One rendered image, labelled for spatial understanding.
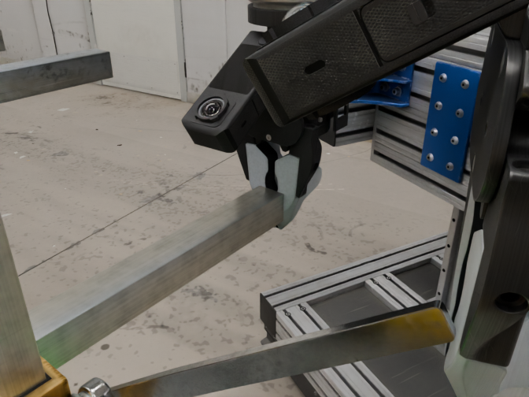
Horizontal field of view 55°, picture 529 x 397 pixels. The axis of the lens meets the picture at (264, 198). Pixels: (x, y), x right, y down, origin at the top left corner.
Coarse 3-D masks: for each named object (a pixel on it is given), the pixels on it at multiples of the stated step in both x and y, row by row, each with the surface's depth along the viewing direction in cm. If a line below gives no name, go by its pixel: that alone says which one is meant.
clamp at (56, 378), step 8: (48, 368) 27; (48, 376) 26; (56, 376) 26; (64, 376) 26; (40, 384) 26; (48, 384) 26; (56, 384) 26; (64, 384) 26; (32, 392) 25; (40, 392) 25; (48, 392) 26; (56, 392) 26; (64, 392) 26
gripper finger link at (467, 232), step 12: (468, 204) 20; (480, 204) 18; (468, 216) 19; (468, 228) 19; (480, 228) 18; (468, 240) 18; (468, 252) 18; (456, 276) 20; (456, 288) 20; (456, 300) 19; (456, 312) 20
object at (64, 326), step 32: (256, 192) 48; (192, 224) 42; (224, 224) 42; (256, 224) 45; (160, 256) 38; (192, 256) 39; (224, 256) 43; (96, 288) 35; (128, 288) 35; (160, 288) 37; (32, 320) 32; (64, 320) 32; (96, 320) 33; (128, 320) 36; (64, 352) 32
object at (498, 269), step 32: (512, 128) 13; (512, 160) 12; (512, 192) 12; (512, 224) 12; (512, 256) 13; (480, 288) 14; (512, 288) 13; (480, 320) 14; (512, 320) 14; (480, 352) 16; (512, 352) 16
